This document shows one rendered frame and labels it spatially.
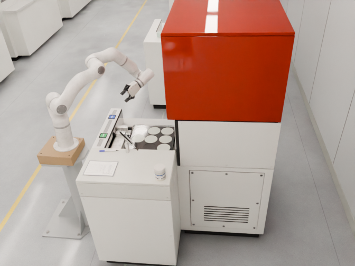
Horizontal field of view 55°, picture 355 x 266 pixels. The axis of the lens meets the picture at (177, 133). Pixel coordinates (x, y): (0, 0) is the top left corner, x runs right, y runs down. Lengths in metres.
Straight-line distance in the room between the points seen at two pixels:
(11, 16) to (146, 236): 5.07
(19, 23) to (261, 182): 5.28
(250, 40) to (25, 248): 2.53
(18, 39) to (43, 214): 4.04
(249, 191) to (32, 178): 2.38
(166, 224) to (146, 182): 0.40
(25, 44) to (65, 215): 4.14
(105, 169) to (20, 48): 4.89
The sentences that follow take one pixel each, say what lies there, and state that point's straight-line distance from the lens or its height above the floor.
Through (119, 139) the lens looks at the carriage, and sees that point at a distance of 2.75.
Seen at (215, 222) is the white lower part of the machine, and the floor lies 0.21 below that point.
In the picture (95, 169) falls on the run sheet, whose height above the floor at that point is 0.97.
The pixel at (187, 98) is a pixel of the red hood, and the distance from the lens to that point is 2.18.
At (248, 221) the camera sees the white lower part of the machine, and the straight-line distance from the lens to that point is 2.94.
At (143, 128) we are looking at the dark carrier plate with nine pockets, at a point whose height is 0.90.
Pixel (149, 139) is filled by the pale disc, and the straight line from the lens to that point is 2.67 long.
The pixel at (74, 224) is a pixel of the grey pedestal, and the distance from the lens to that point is 3.38.
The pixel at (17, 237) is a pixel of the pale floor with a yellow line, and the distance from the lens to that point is 3.51.
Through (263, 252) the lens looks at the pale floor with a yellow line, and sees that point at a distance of 3.08.
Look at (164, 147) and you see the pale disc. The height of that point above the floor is 0.90.
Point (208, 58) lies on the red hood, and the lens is 2.05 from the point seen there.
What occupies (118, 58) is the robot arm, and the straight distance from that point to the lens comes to 2.62.
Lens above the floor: 2.50
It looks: 36 degrees down
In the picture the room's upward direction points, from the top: 3 degrees counter-clockwise
